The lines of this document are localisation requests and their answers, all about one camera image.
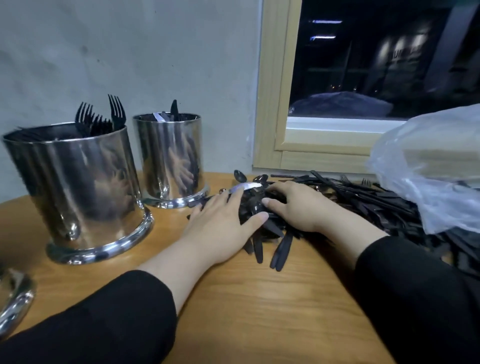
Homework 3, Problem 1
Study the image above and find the person's right hand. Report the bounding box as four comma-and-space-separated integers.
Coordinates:
261, 180, 339, 235

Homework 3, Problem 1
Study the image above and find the person's left hand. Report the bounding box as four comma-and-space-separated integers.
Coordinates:
180, 187, 270, 268

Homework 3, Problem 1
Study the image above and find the pile of black plastic cutlery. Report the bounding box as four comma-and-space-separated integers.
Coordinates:
187, 169, 480, 275

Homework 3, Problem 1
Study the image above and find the black plastic fork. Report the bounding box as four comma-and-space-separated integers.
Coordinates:
107, 94, 127, 132
74, 102, 96, 138

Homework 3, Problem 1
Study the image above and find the person's left forearm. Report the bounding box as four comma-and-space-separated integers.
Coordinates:
0, 243, 219, 364

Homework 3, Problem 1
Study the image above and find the dark parked car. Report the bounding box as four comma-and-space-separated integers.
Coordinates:
291, 91, 395, 119

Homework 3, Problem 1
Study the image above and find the clear plastic bag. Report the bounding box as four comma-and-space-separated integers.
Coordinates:
367, 103, 480, 235

